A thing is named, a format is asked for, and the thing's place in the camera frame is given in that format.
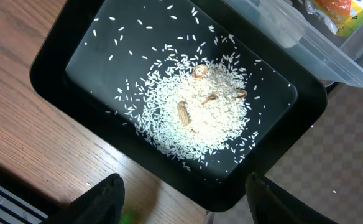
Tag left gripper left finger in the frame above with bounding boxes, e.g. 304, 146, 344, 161
43, 173, 125, 224

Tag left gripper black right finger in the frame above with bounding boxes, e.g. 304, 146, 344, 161
245, 172, 336, 224

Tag white rice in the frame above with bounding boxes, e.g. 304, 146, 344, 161
83, 2, 293, 172

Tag clear plastic waste bin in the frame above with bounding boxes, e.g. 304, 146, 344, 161
227, 0, 363, 88

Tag black plastic tray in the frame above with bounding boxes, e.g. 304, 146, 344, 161
30, 1, 328, 212

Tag brown peanut shell pieces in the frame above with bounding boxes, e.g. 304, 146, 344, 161
177, 64, 247, 126

